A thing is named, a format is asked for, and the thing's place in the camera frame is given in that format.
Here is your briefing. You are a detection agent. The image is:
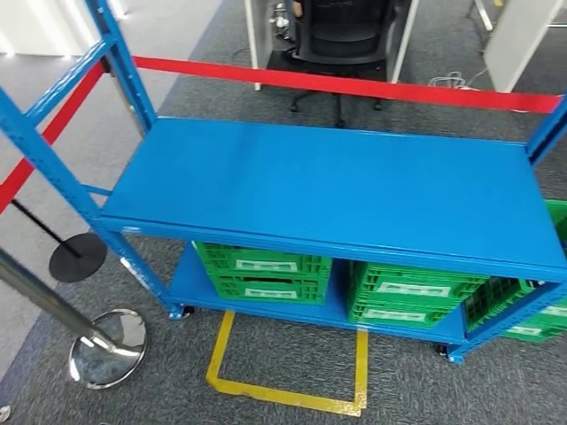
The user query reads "black base stanchion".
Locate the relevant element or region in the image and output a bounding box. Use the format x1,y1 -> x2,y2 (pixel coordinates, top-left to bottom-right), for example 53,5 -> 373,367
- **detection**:
11,199 -> 109,284

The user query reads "white power cable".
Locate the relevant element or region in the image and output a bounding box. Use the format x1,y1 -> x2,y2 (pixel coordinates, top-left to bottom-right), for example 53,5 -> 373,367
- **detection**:
427,71 -> 476,93

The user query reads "blue metal shelf rack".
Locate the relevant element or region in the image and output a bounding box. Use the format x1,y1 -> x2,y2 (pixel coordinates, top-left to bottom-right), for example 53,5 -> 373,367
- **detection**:
0,0 -> 567,366

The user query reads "yellow floor tape square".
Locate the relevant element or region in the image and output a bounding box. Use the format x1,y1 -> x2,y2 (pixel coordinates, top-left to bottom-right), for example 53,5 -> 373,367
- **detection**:
205,309 -> 369,419

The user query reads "green plastic crate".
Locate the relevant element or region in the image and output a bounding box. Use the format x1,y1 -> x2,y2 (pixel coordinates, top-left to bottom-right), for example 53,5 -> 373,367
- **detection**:
347,302 -> 453,330
461,199 -> 567,333
193,241 -> 333,281
500,321 -> 567,345
347,261 -> 488,310
208,272 -> 330,305

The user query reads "chrome stanchion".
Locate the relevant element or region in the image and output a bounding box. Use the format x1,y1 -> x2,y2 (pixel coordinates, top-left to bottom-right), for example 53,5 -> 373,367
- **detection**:
0,246 -> 149,390

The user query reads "red barrier belt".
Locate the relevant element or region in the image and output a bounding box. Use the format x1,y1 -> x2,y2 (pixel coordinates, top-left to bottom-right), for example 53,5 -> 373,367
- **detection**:
0,61 -> 106,216
132,55 -> 564,115

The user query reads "black office chair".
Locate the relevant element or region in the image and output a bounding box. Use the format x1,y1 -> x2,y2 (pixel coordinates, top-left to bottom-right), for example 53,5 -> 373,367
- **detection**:
289,0 -> 396,128

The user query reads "white desk with steel frame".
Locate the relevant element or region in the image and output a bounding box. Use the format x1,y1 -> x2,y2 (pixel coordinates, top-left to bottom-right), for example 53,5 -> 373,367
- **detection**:
467,0 -> 567,94

